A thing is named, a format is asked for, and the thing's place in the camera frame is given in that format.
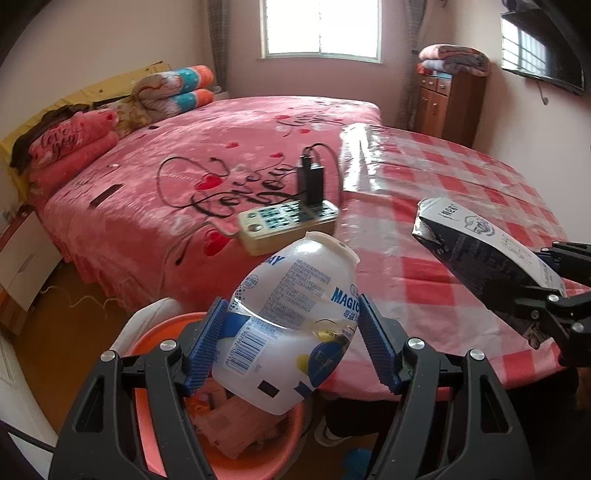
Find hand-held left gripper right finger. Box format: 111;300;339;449
358;292;537;480

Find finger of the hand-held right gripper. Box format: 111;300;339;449
536;240;591;292
496;284;591;367

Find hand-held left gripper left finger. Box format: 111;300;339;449
48;296;228;480

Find black and white milk carton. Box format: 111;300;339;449
412;198;570;349

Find white plastic bottle blue label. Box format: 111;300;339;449
210;231;362;417

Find orange plastic bin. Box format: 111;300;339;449
122;311;308;480

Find white plastic basin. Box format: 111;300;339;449
111;297;186;357

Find pale pink packet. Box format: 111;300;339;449
185;382;297;459

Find person's white shoe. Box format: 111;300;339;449
314;412;357;448

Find small blue object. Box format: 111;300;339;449
344;446;376;470

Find beige power strip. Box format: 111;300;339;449
237;199;341;258

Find pink white checked tablecloth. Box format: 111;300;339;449
323;124;591;403

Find black power adapter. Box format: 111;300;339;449
296;156;326;207

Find pink heart print bedspread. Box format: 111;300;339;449
28;95;385;315

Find brown wooden cabinet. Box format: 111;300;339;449
413;69;486;149

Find white wooden nightstand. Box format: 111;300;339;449
0;205;64;336

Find folded pink grey blankets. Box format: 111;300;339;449
417;43;491;78

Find floral pillow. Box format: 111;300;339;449
99;99;156;138

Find folded pink blanket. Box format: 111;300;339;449
28;110;123;195

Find grey patterned curtain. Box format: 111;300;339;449
399;0;428;131
205;0;232;94

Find rolled colourful cartoon quilt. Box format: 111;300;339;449
133;65;219;117

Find dark brown cloth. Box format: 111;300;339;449
10;103;96;169

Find window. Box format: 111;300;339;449
257;0;385;64

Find beige string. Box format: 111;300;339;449
42;285;126;311

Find black charging cable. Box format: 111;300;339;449
302;143;344;205

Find black wall television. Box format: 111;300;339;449
501;0;588;96

